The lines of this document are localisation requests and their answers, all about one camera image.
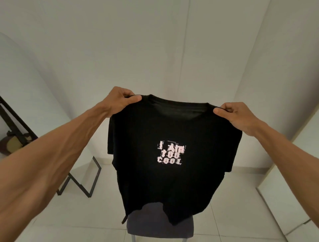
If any person's left forearm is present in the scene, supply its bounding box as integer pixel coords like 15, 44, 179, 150
0, 103, 109, 242

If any white cabinet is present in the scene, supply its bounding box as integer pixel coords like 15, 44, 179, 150
257, 105, 319, 236

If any brown round seat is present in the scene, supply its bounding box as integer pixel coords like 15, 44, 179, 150
0, 131, 34, 156

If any black printed t-shirt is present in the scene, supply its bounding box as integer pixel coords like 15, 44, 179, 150
107, 94, 243, 226

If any person's right hand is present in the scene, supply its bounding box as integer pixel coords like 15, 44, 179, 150
213, 102, 261, 137

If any dark grey cushioned chair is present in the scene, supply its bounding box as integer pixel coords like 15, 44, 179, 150
127, 202, 194, 242

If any person's right forearm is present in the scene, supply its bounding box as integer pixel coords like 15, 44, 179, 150
250, 124, 319, 223

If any person's left hand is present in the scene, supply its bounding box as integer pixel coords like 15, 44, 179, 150
100, 86, 143, 118

